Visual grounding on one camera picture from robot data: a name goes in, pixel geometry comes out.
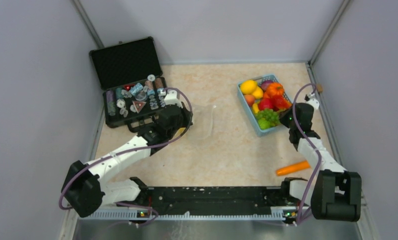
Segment green toy grapes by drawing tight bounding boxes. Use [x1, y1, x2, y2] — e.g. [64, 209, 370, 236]
[255, 109, 280, 127]

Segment clear dotted zip bag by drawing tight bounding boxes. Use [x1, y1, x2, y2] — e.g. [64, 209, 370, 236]
[183, 104, 216, 142]

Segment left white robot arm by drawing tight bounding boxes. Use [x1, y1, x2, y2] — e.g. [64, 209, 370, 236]
[58, 87, 193, 218]

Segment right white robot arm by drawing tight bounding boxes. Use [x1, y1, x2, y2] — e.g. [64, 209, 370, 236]
[279, 97, 362, 222]

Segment red toy pepper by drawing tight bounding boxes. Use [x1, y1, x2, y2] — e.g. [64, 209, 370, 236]
[271, 95, 292, 110]

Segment orange toy pumpkin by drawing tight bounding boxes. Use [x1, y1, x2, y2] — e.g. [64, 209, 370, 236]
[265, 82, 285, 98]

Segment red toy apple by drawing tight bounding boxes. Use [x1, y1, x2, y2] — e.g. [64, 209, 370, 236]
[258, 98, 274, 111]

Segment green toy lime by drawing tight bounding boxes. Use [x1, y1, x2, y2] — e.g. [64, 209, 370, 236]
[257, 118, 273, 130]

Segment purple toy onion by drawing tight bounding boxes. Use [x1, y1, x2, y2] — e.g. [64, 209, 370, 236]
[259, 80, 273, 92]

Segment yellow toy banana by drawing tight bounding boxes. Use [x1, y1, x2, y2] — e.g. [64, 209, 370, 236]
[251, 102, 260, 115]

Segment orange toy carrot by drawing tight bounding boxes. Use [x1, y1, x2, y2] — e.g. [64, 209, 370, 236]
[275, 161, 311, 176]

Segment toy peach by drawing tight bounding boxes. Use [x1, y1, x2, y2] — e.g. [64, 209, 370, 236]
[243, 94, 256, 107]

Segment black poker chip case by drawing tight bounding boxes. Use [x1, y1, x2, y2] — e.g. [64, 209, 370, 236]
[88, 36, 167, 133]

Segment yellow toy lemon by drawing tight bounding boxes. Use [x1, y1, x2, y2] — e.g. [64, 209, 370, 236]
[239, 79, 258, 95]

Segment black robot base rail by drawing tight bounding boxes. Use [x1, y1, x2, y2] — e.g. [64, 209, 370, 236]
[130, 186, 300, 216]

